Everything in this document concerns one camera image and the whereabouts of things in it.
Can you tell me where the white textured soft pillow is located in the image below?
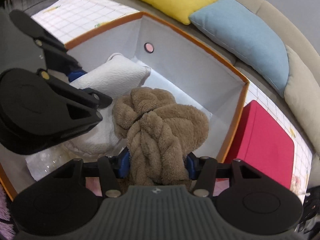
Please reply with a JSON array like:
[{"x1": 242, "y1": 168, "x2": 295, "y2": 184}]
[{"x1": 65, "y1": 53, "x2": 151, "y2": 159}]

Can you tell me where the brown knotted plush pillow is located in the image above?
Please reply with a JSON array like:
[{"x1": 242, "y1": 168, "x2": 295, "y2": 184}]
[{"x1": 112, "y1": 87, "x2": 209, "y2": 187}]

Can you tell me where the white grid lemon tablecloth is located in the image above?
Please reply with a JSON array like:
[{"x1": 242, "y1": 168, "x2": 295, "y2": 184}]
[{"x1": 32, "y1": 0, "x2": 312, "y2": 200}]

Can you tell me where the clear plastic bag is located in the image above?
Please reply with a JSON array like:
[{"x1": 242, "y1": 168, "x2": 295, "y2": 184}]
[{"x1": 24, "y1": 144, "x2": 101, "y2": 182}]

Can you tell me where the red box lid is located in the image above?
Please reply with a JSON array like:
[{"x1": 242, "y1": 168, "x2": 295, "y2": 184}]
[{"x1": 224, "y1": 100, "x2": 295, "y2": 189}]

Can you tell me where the orange-rimmed white storage box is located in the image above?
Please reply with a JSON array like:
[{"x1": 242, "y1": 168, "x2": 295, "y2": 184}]
[{"x1": 0, "y1": 11, "x2": 250, "y2": 202}]

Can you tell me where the beige cushion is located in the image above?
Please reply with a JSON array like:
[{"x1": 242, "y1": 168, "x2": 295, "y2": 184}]
[{"x1": 284, "y1": 46, "x2": 320, "y2": 153}]

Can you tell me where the light blue cushion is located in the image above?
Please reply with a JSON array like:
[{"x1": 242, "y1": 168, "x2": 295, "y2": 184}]
[{"x1": 189, "y1": 0, "x2": 289, "y2": 96}]

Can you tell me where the beige sofa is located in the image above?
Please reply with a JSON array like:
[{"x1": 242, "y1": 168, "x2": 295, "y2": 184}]
[{"x1": 65, "y1": 0, "x2": 320, "y2": 156}]

